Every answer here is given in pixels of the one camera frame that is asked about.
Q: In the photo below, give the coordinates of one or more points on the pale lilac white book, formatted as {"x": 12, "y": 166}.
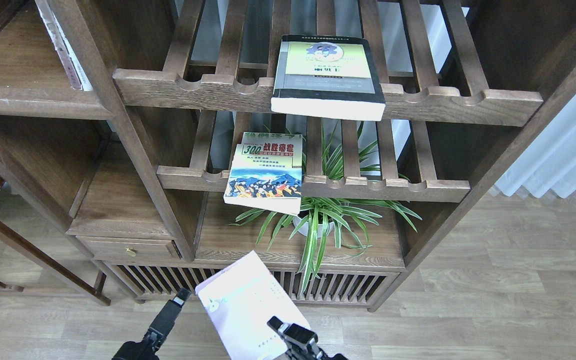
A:
{"x": 240, "y": 299}

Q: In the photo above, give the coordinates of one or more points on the white curtain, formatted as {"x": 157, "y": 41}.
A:
{"x": 549, "y": 163}

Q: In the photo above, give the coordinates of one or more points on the green spider plant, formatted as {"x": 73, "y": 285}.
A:
{"x": 322, "y": 218}

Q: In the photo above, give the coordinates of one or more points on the dark wooden bookshelf unit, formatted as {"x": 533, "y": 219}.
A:
{"x": 127, "y": 165}

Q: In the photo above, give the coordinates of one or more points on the white standing book on shelf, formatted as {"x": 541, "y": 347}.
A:
{"x": 71, "y": 64}

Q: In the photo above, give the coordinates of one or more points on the green blue illustrated book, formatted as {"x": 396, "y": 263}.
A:
{"x": 266, "y": 172}

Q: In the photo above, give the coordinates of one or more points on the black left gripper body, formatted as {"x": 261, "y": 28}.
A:
{"x": 146, "y": 349}

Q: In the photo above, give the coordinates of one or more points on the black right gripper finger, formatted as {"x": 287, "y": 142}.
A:
{"x": 297, "y": 337}

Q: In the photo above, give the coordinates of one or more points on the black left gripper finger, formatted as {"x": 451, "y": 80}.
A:
{"x": 164, "y": 322}

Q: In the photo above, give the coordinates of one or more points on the yellow grey thick book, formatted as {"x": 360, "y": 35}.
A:
{"x": 327, "y": 76}

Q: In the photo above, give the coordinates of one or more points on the brass drawer knob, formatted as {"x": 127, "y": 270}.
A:
{"x": 130, "y": 252}

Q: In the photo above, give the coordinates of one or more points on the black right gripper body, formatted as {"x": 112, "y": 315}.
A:
{"x": 298, "y": 351}

